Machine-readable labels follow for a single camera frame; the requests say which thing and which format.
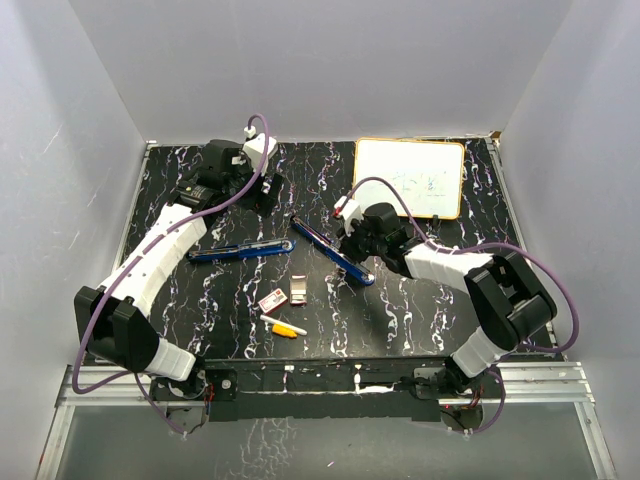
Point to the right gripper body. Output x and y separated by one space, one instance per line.
360 244

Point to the yellow marker cap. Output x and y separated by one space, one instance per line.
284 332

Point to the red white staple box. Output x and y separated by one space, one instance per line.
273 301

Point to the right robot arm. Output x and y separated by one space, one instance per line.
509 300

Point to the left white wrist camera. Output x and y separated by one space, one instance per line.
258 148

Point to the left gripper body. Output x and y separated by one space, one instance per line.
232 185

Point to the staple tray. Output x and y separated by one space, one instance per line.
298 290

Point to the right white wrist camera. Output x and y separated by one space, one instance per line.
348 213

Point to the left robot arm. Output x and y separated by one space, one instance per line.
113 318

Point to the white marker pen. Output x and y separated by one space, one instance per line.
270 320

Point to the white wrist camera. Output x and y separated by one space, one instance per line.
348 213
258 148

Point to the small whiteboard orange frame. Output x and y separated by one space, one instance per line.
427 176

